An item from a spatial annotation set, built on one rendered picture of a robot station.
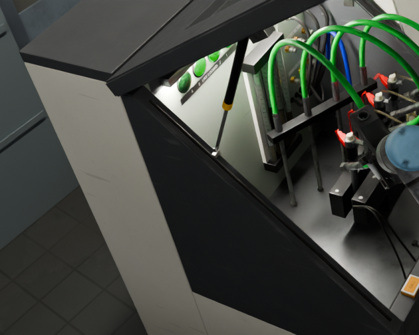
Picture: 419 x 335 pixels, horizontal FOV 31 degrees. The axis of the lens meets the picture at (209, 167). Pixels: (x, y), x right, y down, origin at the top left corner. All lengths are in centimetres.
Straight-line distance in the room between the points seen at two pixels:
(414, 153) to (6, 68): 229
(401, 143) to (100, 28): 76
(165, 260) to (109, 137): 42
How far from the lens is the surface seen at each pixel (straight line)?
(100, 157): 180
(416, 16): 208
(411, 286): 171
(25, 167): 349
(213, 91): 177
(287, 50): 201
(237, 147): 192
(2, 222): 353
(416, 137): 126
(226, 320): 202
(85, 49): 165
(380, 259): 194
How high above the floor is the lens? 231
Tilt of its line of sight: 41 degrees down
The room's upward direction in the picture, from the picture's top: 16 degrees counter-clockwise
